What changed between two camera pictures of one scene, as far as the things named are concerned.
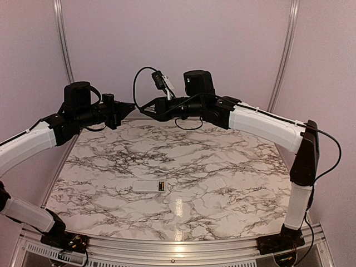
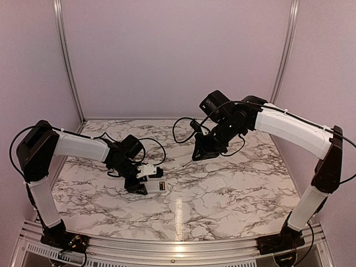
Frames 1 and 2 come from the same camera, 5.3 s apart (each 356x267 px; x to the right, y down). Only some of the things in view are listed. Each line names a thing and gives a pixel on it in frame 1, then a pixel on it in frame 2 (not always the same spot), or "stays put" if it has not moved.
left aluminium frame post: (59, 20) stays put
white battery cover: (220, 183) stays put
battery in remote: (161, 186) stays put
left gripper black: (121, 110) to (134, 187)
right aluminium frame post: (288, 40) stays put
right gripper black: (160, 104) to (206, 148)
